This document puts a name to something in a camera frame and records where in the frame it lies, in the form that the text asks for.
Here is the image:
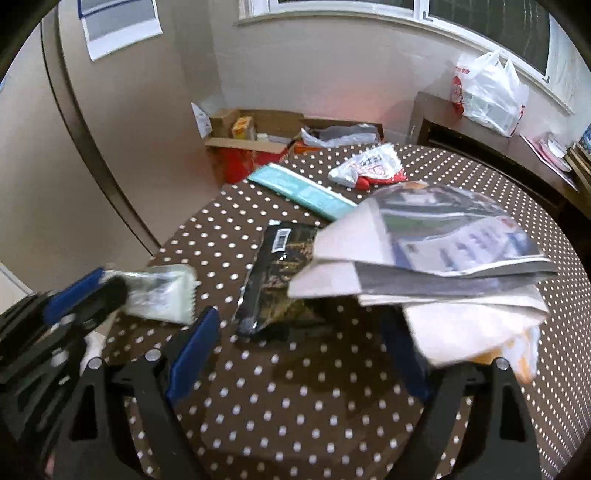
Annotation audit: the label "white paper sheet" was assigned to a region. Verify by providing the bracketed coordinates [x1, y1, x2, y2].
[76, 0, 165, 62]

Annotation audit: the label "white plastic shopping bag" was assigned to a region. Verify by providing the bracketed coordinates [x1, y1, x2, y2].
[450, 48, 531, 138]

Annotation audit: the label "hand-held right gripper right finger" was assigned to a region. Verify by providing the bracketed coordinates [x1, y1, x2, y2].
[381, 309, 543, 480]

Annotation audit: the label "small cardboard box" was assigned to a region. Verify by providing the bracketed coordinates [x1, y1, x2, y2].
[210, 111, 239, 139]

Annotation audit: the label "pink paper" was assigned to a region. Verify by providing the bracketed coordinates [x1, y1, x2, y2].
[521, 134, 573, 172]

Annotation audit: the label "crumpled white plastic bag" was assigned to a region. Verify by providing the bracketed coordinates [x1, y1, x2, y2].
[300, 124, 382, 150]

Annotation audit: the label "white paper tag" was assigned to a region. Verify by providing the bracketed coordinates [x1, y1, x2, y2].
[191, 102, 212, 138]

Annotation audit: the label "red gift box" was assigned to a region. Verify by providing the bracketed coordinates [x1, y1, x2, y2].
[205, 137, 289, 185]

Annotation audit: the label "stainless steel refrigerator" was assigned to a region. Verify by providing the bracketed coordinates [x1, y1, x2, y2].
[0, 0, 227, 296]

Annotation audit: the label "white orange wrapper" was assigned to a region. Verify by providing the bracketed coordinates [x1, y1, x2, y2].
[475, 323, 542, 385]

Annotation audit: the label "yellow carton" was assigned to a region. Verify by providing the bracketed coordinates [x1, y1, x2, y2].
[231, 116, 257, 140]

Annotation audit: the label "white red plastic wrapper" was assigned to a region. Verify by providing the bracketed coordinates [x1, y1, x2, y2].
[328, 143, 410, 191]

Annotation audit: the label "teal flat packet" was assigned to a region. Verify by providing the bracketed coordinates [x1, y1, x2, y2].
[247, 162, 359, 222]

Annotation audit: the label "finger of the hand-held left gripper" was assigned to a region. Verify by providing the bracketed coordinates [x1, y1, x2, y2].
[60, 277, 132, 343]
[28, 268, 106, 326]

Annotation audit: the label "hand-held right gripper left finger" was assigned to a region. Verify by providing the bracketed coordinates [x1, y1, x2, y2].
[46, 305, 221, 480]

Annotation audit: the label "dark wooden cabinet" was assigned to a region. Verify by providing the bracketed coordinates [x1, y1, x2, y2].
[406, 91, 587, 223]

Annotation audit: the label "large flat cardboard box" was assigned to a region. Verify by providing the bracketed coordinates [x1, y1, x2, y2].
[238, 108, 384, 145]

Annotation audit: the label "black snack packet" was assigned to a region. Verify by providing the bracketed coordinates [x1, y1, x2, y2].
[235, 220, 334, 339]

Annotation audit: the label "clear wrapper packet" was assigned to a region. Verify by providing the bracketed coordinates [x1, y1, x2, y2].
[104, 264, 199, 325]

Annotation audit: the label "brown polka dot tablecloth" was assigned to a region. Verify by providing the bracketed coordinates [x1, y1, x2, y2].
[99, 143, 591, 480]

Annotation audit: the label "newspaper flyers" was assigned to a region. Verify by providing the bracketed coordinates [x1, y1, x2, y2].
[287, 182, 559, 370]

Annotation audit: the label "white framed window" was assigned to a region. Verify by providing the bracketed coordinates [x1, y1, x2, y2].
[233, 0, 591, 116]

